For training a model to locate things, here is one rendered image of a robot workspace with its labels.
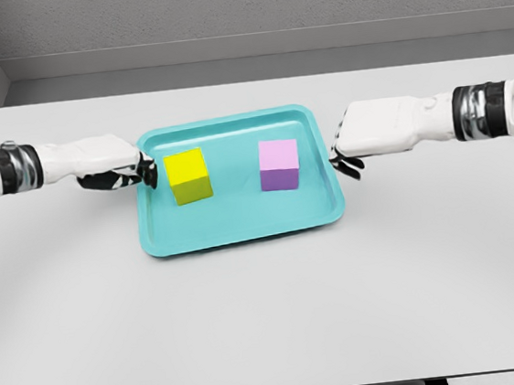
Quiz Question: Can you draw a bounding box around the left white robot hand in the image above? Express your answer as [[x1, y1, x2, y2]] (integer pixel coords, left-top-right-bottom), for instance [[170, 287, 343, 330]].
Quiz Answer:
[[65, 129, 162, 198]]

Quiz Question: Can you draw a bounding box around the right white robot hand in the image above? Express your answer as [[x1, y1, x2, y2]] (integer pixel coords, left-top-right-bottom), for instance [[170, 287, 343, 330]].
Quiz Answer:
[[322, 94, 426, 185]]

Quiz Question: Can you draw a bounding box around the yellow cube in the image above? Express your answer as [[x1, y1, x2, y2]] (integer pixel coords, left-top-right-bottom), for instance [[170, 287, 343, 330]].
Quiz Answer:
[[162, 146, 216, 209]]

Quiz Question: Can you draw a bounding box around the purple cube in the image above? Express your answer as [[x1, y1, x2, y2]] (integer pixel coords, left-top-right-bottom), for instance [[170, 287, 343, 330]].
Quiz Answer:
[[255, 137, 304, 194]]

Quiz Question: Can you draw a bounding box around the teal plastic tray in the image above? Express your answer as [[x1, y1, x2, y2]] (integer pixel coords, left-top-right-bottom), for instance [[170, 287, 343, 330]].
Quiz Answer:
[[126, 99, 350, 262]]

